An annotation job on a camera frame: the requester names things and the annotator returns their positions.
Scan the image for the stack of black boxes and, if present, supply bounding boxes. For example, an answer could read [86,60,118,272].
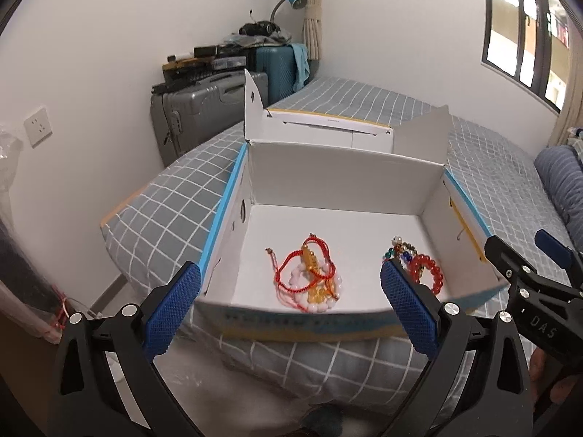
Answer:
[166,44,250,74]

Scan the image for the red cord bracelet gold charm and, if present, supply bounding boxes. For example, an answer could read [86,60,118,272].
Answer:
[265,246,329,303]
[301,233,339,283]

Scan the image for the white cardboard box yellow lid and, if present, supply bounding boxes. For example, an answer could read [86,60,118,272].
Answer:
[196,68,511,342]

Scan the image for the teal hard suitcase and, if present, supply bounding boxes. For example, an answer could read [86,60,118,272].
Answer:
[255,46,301,106]

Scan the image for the beige curtain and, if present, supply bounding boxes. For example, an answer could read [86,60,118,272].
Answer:
[298,0,325,62]
[547,41,583,147]

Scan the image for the multicoloured bead bracelet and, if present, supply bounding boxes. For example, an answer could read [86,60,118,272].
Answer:
[383,237,418,267]

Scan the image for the red bead bracelet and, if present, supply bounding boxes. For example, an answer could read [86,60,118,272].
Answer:
[407,254,445,294]

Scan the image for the grey striped pillow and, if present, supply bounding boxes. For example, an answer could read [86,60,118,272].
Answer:
[533,145,583,247]

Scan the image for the pale pink bead bracelet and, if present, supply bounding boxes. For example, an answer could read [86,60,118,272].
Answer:
[279,259,343,315]

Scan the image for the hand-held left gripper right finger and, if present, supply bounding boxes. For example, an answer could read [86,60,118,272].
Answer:
[379,259,536,437]

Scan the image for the white wall socket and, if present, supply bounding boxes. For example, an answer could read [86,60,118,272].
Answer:
[23,106,49,147]

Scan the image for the bed with grey checked sheet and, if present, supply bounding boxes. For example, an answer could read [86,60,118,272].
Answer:
[100,75,583,415]

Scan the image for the black headphones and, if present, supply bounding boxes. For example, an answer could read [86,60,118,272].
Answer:
[238,20,281,37]

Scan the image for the person's right hand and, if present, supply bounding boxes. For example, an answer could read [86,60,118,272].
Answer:
[528,350,583,405]

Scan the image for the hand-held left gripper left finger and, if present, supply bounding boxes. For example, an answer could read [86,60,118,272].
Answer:
[46,261,215,437]

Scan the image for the long black bag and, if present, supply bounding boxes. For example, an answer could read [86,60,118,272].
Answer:
[152,64,220,96]

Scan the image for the yellow bead bracelet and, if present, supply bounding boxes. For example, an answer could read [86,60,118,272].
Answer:
[304,281,341,309]

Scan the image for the grey hard suitcase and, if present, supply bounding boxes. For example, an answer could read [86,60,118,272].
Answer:
[150,71,269,167]

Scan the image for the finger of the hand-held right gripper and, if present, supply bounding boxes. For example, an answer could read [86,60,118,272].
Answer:
[484,235,541,292]
[534,229,583,283]

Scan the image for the dark framed window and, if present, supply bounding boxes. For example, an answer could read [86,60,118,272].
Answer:
[480,0,583,114]

